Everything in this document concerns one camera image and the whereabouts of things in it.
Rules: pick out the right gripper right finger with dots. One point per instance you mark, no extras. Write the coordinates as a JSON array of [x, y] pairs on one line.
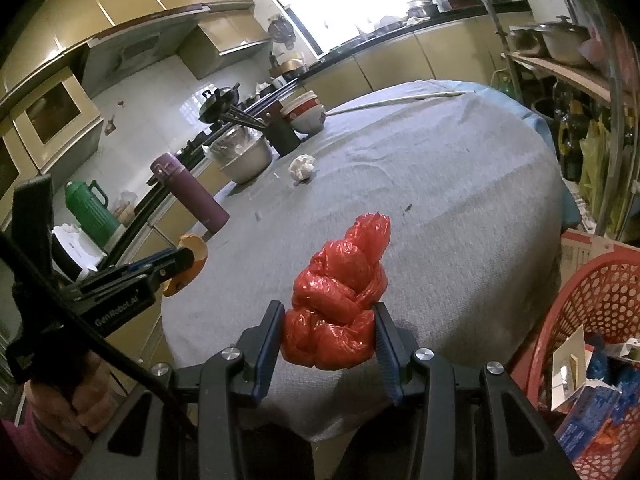
[[458, 422]]

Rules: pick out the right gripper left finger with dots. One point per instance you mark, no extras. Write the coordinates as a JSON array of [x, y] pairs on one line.
[[236, 377]]

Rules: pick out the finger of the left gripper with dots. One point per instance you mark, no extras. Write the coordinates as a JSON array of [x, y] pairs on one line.
[[167, 262]]

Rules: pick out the orange peel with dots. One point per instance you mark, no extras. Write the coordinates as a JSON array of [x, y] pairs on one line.
[[199, 255]]

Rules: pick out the white long box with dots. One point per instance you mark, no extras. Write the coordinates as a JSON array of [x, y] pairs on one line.
[[568, 372]]

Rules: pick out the red plastic bag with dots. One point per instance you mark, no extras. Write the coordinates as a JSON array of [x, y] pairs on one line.
[[331, 323]]

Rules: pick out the blue plastic bag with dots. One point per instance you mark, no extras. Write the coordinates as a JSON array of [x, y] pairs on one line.
[[604, 368]]

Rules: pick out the pink sleeve forearm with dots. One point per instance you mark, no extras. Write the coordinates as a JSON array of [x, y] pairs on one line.
[[31, 451]]

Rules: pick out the red plastic trash basket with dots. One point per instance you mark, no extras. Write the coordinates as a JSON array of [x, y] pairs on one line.
[[607, 305]]

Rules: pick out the person's left hand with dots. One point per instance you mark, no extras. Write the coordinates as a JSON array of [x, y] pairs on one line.
[[90, 406]]

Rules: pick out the green thermos jug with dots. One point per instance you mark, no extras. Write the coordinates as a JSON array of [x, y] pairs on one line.
[[89, 205]]

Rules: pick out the maroon thermos bottle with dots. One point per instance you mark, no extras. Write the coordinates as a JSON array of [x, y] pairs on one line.
[[174, 176]]

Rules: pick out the steel pot with lid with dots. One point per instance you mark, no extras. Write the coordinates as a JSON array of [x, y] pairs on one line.
[[242, 154]]

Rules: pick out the crumpled white tissue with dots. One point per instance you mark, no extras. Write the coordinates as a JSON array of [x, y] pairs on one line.
[[302, 167]]

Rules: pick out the dark chopstick holder cup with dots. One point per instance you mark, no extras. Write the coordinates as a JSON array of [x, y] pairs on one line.
[[280, 135]]

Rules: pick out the black wok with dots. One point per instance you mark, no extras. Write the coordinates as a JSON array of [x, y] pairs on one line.
[[218, 102]]

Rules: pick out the cardboard box on floor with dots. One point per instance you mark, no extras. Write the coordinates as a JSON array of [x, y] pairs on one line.
[[581, 253]]

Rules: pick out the stacked red white bowls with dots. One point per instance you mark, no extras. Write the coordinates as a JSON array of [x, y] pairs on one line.
[[306, 114]]

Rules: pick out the range hood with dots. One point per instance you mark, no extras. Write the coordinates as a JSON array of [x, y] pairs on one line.
[[122, 50]]

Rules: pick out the grey tablecloth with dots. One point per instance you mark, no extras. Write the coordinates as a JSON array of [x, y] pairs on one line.
[[470, 183]]

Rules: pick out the long white stick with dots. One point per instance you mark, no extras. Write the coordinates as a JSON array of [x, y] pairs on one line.
[[398, 101]]

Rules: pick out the steel pot on rack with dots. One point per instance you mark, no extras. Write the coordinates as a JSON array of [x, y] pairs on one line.
[[563, 39]]

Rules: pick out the metal storage rack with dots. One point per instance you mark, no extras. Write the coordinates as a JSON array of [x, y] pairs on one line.
[[595, 133]]

